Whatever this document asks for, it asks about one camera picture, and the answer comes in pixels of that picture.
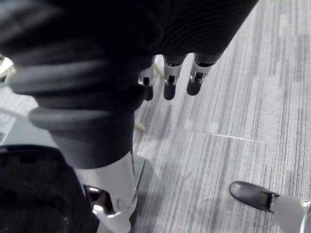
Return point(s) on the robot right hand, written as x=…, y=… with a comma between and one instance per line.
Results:
x=85, y=72

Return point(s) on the dark round washer door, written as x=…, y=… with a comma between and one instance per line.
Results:
x=36, y=189

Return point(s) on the blue white energy label sticker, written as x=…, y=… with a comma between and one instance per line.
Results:
x=6, y=123

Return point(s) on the silver robot right leg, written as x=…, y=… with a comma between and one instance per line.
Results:
x=250, y=194

